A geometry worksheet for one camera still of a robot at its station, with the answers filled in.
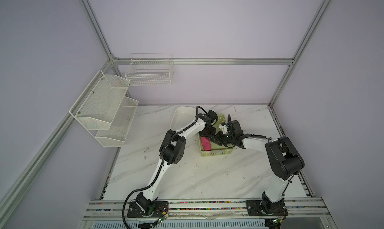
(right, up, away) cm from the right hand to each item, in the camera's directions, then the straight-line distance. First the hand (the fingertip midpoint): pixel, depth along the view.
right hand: (209, 139), depth 92 cm
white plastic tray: (-18, +14, +20) cm, 31 cm away
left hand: (+2, +1, +7) cm, 8 cm away
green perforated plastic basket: (+5, -6, -2) cm, 8 cm away
